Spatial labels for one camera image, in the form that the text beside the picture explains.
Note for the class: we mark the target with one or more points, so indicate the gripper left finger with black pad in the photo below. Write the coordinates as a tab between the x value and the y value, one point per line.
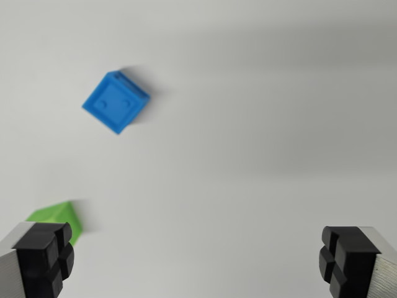
34	257

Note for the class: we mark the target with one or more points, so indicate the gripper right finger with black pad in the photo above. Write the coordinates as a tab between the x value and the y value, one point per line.
356	260

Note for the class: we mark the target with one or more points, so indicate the green embossed cube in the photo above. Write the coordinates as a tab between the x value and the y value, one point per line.
62	214

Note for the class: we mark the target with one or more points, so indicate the blue embossed cube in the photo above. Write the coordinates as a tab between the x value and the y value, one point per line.
114	104

